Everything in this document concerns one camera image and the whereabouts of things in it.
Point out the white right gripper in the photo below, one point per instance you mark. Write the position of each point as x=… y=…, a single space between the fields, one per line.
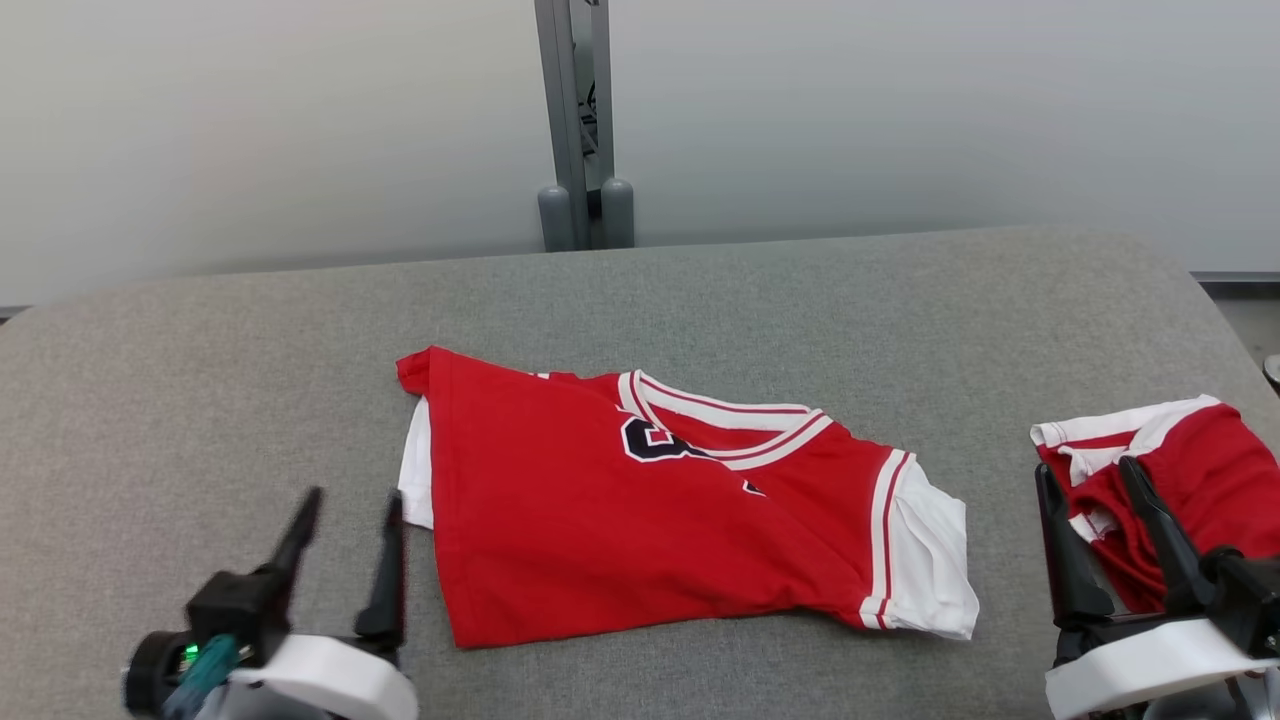
x=1150 y=665

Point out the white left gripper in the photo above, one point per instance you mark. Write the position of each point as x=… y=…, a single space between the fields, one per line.
x=330 y=685

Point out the red shorts white stripe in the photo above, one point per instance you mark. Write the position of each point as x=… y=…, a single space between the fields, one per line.
x=1210 y=480

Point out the red white basketball jersey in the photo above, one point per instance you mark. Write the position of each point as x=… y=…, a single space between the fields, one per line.
x=600 y=530

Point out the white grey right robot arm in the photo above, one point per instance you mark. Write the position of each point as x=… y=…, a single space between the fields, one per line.
x=1220 y=705

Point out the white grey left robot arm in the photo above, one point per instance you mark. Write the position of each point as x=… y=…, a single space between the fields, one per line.
x=225 y=708

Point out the grey fabric padded table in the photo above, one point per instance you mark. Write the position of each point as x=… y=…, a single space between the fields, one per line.
x=200 y=400

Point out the dark round floor object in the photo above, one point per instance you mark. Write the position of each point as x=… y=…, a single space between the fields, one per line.
x=1273 y=375

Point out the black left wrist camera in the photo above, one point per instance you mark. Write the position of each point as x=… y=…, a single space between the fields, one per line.
x=240 y=610

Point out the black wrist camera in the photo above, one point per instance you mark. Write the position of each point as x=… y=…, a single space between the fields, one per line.
x=1245 y=600
x=240 y=610

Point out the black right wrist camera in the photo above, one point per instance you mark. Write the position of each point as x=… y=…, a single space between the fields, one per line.
x=1245 y=600

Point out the grey metal post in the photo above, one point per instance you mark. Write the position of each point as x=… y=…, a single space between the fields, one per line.
x=572 y=90

